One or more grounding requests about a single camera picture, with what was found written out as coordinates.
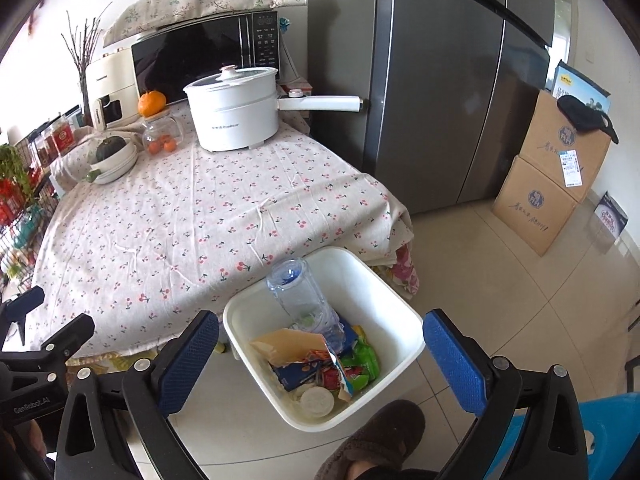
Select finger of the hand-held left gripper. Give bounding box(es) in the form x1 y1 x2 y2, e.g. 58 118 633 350
0 285 46 348
30 312 96 361

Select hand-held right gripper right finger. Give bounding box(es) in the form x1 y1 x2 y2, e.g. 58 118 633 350
422 308 591 480

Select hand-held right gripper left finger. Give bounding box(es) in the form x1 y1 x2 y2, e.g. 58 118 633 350
52 310 221 480

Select green snack bag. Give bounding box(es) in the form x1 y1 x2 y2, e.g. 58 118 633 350
340 332 381 396

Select white plastic bin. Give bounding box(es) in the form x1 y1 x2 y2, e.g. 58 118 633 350
222 246 427 433

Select brown paper bag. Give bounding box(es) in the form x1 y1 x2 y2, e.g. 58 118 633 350
249 327 328 368

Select blue milk carton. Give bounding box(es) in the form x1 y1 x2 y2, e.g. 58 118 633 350
272 357 321 393

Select clear plastic cup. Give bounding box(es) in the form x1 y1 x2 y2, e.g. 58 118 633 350
266 257 328 331

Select pink floral cloth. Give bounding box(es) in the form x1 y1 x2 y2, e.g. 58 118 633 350
367 240 421 301

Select red packets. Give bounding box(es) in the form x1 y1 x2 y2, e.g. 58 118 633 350
0 180 21 226

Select brown fuzzy slipper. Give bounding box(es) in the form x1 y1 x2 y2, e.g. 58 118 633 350
312 400 427 480

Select green leafy vegetable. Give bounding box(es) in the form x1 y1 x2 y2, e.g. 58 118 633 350
0 144 32 196

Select cherry print tablecloth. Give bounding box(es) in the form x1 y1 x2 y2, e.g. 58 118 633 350
30 92 416 353

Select blue plastic stool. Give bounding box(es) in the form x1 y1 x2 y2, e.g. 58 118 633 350
487 394 618 480

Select brown cardboard box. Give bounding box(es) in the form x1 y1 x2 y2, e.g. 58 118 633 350
492 154 593 257
520 89 613 206

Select green squash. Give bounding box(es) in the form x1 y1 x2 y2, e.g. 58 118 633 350
89 135 128 163

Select blue white paper bag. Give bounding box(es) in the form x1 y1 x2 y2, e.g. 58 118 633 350
594 191 630 238

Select glass jar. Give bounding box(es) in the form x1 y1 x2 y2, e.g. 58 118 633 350
141 112 183 156

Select large orange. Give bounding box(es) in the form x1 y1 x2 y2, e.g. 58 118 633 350
138 91 167 117

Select cream air fryer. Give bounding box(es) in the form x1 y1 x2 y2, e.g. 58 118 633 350
82 49 141 128

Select white electric pot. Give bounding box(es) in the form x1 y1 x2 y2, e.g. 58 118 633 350
182 65 362 152

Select dry branches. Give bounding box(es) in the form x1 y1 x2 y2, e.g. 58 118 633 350
60 2 113 86

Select grey refrigerator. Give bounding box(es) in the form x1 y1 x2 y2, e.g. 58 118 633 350
306 0 556 216

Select black cap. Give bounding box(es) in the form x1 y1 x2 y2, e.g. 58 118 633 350
556 94 620 145

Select glass pot lid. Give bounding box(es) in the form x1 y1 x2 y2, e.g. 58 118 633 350
184 64 279 92

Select blue printed box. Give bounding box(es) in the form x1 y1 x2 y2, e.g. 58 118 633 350
550 59 612 116

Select black microwave oven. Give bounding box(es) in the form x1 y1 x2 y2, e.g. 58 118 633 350
131 10 281 106

